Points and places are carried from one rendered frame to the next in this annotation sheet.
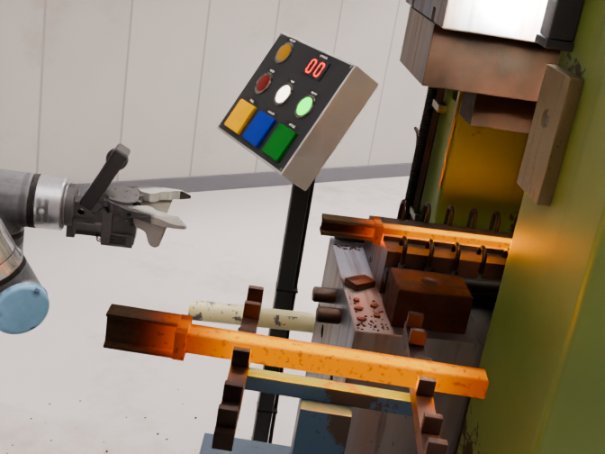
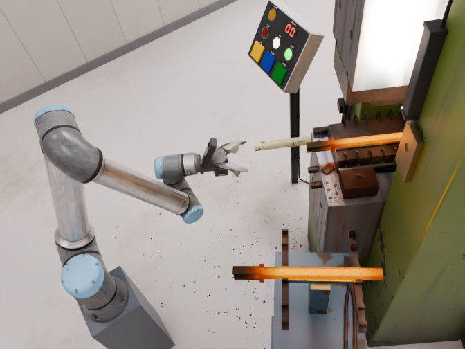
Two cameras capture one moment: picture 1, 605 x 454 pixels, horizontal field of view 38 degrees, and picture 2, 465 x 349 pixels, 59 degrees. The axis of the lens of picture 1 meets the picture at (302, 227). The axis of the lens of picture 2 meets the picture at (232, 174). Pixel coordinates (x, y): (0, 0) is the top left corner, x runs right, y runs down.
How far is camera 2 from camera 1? 77 cm
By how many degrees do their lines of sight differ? 33
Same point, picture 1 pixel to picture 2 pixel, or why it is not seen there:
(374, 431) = (342, 229)
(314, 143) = (296, 74)
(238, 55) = not seen: outside the picture
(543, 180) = (406, 176)
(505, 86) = (388, 95)
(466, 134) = not seen: hidden behind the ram
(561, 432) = (417, 266)
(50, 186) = (189, 163)
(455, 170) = not seen: hidden behind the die
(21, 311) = (194, 217)
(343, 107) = (308, 54)
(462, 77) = (365, 97)
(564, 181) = (416, 179)
